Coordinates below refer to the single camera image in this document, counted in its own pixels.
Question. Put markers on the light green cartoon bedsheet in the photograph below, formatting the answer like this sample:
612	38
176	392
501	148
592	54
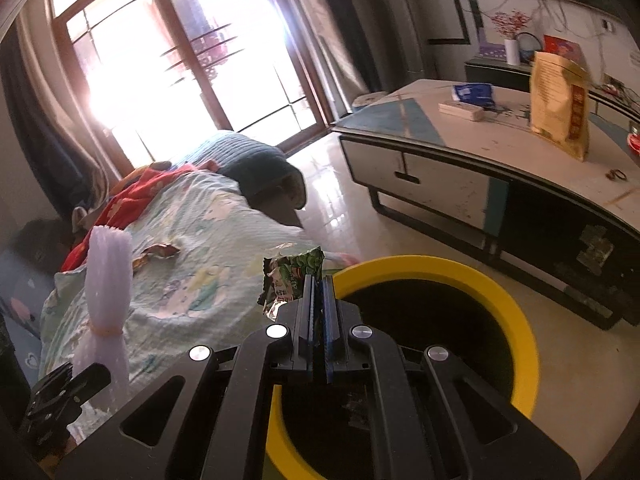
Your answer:
207	294

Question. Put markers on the red greeting card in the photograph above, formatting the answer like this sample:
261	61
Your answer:
565	48

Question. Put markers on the dark green snack wrapper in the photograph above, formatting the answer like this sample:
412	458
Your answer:
283	279

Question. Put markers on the white grey coffee table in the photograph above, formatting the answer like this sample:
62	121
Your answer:
505	197

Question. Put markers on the yellow rimmed black trash bin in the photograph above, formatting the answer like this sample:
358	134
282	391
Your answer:
420	301

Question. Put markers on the purple box on cabinet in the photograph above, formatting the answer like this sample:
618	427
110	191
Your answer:
488	50

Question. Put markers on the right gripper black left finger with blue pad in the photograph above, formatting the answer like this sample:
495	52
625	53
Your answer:
207	416

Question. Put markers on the dark tv cabinet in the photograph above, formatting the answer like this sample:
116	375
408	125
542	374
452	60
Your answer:
524	78

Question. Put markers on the beige dark curtain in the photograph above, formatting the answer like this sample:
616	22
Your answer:
335	25
63	152

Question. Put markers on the red floral blanket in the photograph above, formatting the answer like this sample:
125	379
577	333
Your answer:
128	204

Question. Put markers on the small white blue stool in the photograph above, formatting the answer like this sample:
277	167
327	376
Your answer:
366	100

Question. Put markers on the brown framed glass door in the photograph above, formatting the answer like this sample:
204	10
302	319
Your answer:
158	76

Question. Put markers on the teal quilted blanket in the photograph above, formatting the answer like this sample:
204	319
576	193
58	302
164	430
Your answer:
256	166

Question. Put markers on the white vase red flowers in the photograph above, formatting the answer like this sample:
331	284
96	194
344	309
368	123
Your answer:
509	25

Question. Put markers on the beige dark left curtain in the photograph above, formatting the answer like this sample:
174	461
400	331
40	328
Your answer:
63	152

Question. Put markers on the white flat box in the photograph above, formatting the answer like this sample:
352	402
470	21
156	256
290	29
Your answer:
467	111

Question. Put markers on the gold standing pouch bag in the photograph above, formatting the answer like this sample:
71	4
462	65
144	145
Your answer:
563	121

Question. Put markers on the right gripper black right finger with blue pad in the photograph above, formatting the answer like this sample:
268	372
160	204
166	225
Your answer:
431	416

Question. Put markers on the beige dark right curtain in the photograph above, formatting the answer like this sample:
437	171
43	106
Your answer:
335	25

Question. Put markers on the red white can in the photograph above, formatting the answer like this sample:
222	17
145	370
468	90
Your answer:
633	140

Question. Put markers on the brown torn wrapper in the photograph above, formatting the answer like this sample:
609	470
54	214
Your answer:
156	251

